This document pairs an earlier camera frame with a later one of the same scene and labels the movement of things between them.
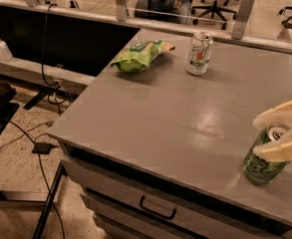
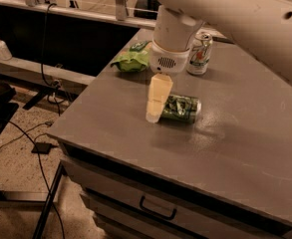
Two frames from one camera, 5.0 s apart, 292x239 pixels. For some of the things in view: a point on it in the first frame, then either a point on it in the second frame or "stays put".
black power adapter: [43, 147] stays put
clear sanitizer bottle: [1, 47] stays put
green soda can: [262, 170] -> [181, 109]
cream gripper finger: [285, 150] -> [159, 88]
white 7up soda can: [200, 51] stays put
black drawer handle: [155, 212] stays put
